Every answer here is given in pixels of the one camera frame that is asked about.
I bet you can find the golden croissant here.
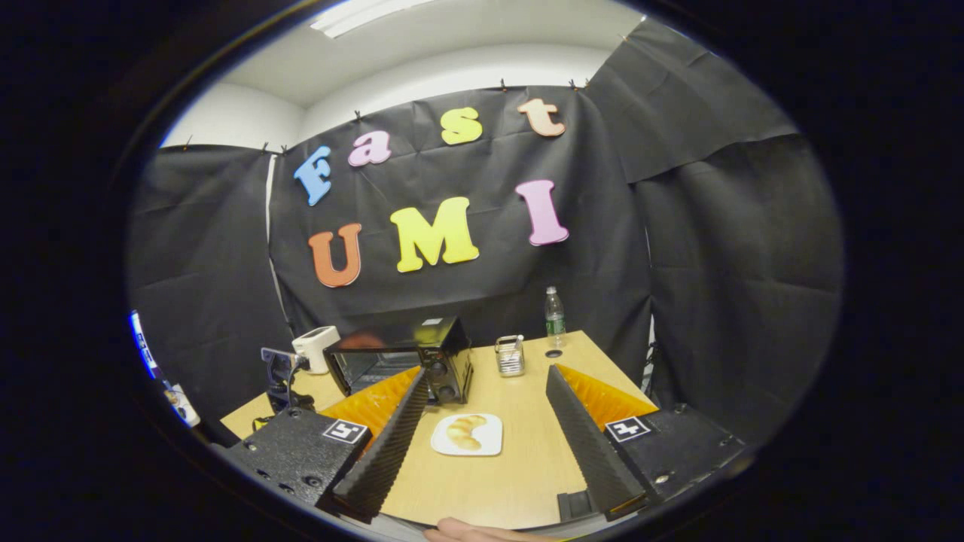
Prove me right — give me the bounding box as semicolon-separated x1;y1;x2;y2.
447;415;487;451

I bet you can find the white side desk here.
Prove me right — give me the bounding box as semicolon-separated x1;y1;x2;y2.
164;380;202;428

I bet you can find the metal wire holder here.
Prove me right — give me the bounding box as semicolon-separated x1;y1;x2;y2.
495;335;526;377

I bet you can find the computer monitor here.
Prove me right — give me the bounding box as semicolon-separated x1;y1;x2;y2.
128;310;163;379

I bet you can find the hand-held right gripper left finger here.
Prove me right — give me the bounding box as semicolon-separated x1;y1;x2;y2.
224;366;430;525

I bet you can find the white square plate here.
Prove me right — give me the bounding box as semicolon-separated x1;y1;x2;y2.
431;413;503;457

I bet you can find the clear plastic water bottle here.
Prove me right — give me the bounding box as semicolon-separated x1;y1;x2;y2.
545;286;566;349

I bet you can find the black backdrop cloth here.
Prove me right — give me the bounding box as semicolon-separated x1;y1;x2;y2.
124;19;846;445

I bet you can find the black electric oven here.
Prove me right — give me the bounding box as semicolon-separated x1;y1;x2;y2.
324;317;474;407

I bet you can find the long ceiling light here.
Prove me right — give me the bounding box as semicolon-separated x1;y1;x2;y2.
310;0;438;38

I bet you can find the white toaster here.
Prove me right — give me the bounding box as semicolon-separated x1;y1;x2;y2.
292;326;341;375

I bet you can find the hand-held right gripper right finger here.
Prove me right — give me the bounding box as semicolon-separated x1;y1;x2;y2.
545;363;748;522

